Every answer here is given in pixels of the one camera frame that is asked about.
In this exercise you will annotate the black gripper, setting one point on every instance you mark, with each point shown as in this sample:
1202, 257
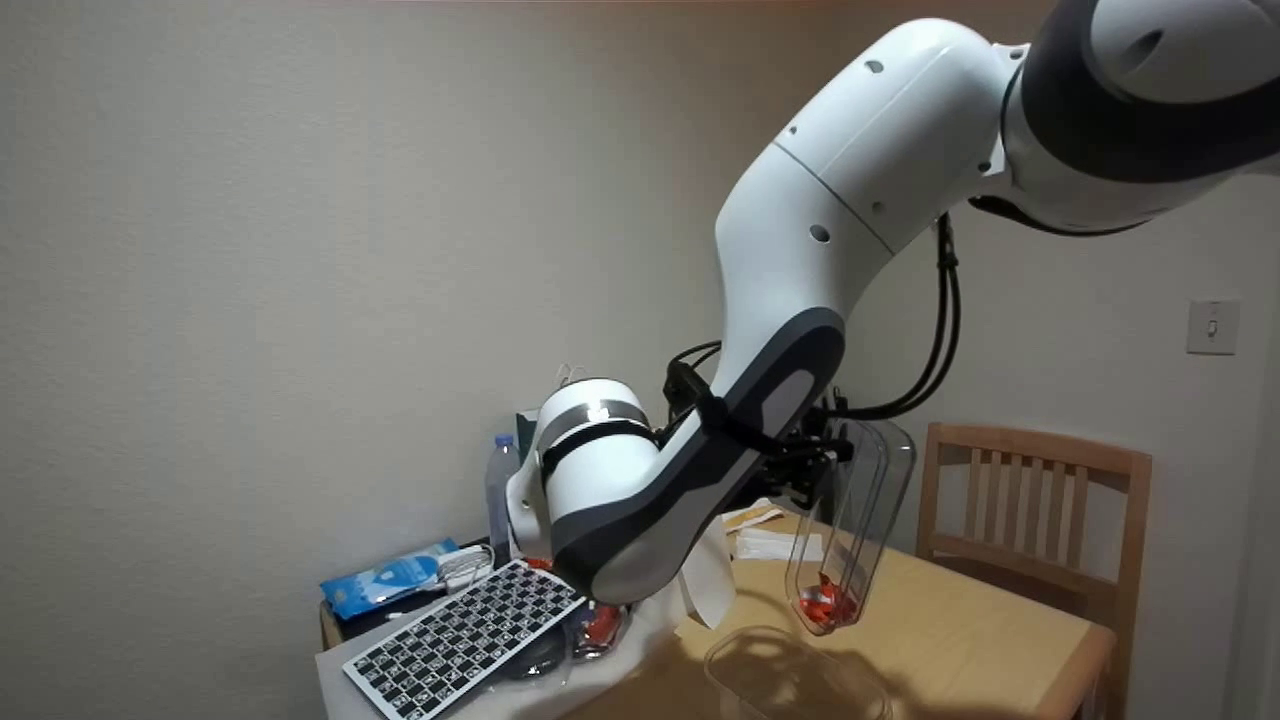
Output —
801, 470

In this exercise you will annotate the clear container with red pieces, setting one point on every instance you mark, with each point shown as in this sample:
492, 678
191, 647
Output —
852, 504

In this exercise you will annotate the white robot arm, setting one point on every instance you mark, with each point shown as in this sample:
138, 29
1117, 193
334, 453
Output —
1108, 119

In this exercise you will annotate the empty clear plastic container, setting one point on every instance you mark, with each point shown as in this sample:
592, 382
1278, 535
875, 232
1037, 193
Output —
764, 674

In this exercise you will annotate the white paper napkin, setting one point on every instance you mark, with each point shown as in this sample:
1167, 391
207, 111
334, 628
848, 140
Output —
762, 546

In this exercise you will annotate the wooden chair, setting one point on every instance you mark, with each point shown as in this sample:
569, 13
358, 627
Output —
1008, 504

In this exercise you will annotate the clear water bottle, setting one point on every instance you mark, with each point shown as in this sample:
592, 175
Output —
496, 473

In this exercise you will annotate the blue tissue pack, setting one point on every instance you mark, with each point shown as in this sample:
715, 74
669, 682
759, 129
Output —
387, 581

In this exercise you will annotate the black white checkered board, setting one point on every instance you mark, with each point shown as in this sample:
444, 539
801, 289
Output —
438, 658

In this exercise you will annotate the white wall switch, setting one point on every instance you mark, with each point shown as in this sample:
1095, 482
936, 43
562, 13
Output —
1212, 327

